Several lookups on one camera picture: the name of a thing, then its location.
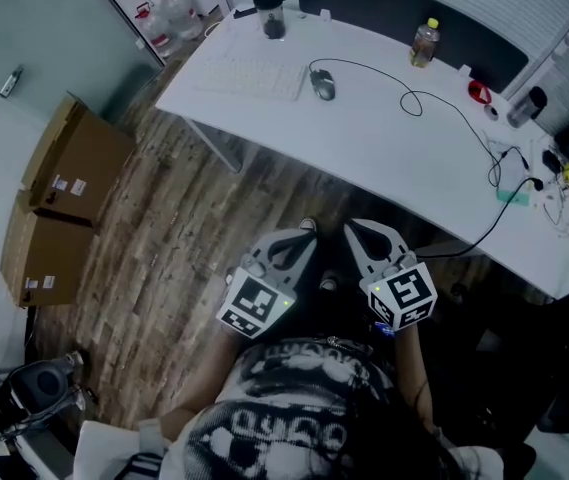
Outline brown cardboard box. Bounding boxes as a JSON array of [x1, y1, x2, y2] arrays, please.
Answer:
[[19, 92, 138, 229], [0, 190, 96, 309]]

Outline thick black power cable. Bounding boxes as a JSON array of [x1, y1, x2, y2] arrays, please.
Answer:
[[413, 177, 545, 260]]

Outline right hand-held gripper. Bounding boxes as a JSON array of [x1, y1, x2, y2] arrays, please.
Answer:
[[342, 219, 439, 332]]

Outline black office chair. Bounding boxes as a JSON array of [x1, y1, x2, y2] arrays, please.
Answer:
[[413, 283, 569, 480]]

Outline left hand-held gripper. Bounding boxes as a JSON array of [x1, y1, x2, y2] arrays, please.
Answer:
[[215, 228, 320, 340]]

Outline grey computer mouse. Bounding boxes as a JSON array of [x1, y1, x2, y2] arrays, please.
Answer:
[[309, 68, 338, 102]]

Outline black lidded clear tumbler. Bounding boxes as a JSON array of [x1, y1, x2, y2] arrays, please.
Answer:
[[251, 0, 292, 40]]

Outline white bag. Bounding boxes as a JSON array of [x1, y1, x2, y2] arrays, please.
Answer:
[[72, 417, 165, 480]]

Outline person's left forearm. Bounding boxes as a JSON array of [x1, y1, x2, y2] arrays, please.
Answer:
[[158, 330, 255, 444]]

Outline black grey backpack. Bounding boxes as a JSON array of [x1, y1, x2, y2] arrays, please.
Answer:
[[0, 350, 88, 442]]

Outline white keyboard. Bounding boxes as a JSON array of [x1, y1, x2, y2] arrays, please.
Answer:
[[193, 57, 310, 103]]

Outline grey bottle black lid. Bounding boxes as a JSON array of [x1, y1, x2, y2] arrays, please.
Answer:
[[506, 86, 549, 129]]

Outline clear plastic packet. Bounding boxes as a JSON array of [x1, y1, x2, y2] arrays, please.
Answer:
[[483, 135, 529, 193]]

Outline red tape roll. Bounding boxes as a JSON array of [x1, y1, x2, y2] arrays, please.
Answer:
[[467, 79, 494, 105]]

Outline metal door handle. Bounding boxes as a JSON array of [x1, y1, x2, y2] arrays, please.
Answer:
[[0, 65, 25, 99]]

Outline tangle of white wires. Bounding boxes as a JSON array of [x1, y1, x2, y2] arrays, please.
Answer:
[[543, 187, 569, 239]]

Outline clear water jug red handle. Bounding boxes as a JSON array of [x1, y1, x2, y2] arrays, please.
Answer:
[[133, 1, 181, 60], [155, 0, 206, 42]]

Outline yellow capped drink bottle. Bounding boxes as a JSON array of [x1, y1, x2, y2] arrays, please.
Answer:
[[408, 17, 441, 69]]

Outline person's black trousers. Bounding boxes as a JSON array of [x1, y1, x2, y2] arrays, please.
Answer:
[[268, 227, 395, 354]]

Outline teal flat box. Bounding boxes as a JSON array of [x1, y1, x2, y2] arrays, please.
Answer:
[[495, 187, 532, 207]]

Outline person's right forearm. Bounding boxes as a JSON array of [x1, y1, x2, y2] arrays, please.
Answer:
[[393, 325, 440, 434]]

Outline white desk leg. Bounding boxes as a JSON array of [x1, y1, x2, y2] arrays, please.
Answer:
[[183, 116, 245, 174]]

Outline black and white patterned shirt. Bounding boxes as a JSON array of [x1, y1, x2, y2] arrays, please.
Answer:
[[161, 337, 445, 480]]

